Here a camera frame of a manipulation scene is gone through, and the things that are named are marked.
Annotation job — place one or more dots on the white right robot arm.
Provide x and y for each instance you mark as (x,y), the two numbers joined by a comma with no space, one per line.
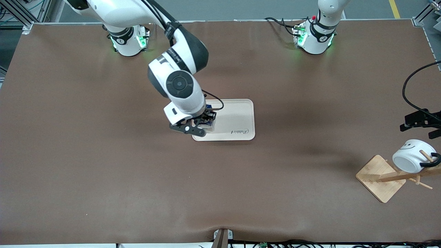
(179,84)

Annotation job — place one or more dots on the wooden cup rack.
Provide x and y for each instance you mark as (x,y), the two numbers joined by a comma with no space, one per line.
(379,179)

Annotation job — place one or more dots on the cream plastic tray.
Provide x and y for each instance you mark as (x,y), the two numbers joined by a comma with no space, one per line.
(237,120)

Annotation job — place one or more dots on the brown table mat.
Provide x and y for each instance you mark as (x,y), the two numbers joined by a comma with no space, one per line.
(103,172)

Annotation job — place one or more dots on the aluminium frame post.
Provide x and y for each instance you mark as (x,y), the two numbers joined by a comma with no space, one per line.
(425,15)
(17,13)

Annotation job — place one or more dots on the metal table edge bracket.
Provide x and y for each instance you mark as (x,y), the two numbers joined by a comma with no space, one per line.
(222,237)

